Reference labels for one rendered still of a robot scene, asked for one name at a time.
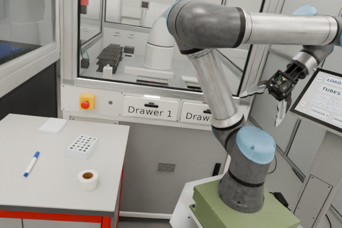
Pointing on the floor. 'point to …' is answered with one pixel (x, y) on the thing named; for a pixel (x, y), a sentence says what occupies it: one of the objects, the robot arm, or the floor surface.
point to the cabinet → (161, 161)
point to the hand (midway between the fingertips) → (256, 112)
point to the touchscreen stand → (320, 182)
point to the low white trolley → (59, 174)
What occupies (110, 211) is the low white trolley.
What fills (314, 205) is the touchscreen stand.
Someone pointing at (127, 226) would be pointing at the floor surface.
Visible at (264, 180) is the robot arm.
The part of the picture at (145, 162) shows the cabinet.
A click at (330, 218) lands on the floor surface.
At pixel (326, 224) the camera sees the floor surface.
